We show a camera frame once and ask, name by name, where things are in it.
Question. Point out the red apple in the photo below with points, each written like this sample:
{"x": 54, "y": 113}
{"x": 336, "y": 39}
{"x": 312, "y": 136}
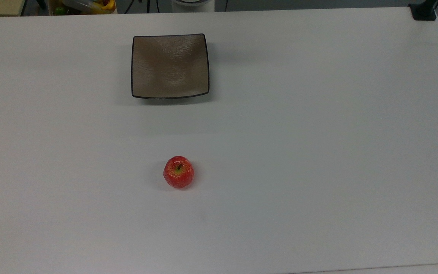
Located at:
{"x": 178, "y": 173}

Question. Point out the square brown ceramic plate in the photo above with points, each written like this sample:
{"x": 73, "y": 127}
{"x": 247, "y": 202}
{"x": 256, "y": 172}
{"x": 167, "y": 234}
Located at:
{"x": 170, "y": 68}

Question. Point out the yellow toy fruit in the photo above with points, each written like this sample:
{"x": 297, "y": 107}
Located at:
{"x": 108, "y": 7}

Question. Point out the clear plastic container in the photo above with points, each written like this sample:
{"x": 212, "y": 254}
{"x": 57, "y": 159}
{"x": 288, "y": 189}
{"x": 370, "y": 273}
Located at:
{"x": 80, "y": 4}

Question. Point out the green toy fruit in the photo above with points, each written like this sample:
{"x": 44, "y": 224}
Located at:
{"x": 59, "y": 10}

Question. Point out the black table clamp mount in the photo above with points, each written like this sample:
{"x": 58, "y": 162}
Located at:
{"x": 423, "y": 13}

